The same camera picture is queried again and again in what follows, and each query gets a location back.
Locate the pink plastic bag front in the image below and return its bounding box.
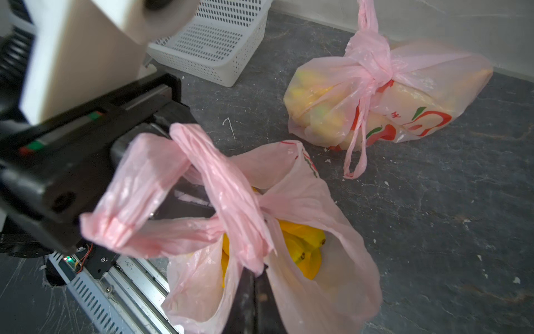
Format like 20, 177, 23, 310
284, 1, 493, 179

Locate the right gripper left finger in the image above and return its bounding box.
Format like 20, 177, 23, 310
222, 269, 256, 334

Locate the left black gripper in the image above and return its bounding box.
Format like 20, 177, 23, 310
1, 72, 194, 255

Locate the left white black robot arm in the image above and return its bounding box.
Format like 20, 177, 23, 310
1, 1, 199, 257

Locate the orange yellow banana bunch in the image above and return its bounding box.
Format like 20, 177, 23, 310
220, 218, 327, 289

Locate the white plastic basket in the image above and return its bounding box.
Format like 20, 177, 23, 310
147, 0, 272, 87

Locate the pink strawberry plastic bag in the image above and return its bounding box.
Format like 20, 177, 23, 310
80, 123, 382, 333

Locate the aluminium mounting rail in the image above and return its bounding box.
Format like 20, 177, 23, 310
47, 252, 185, 333

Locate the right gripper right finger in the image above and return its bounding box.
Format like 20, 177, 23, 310
254, 269, 287, 334

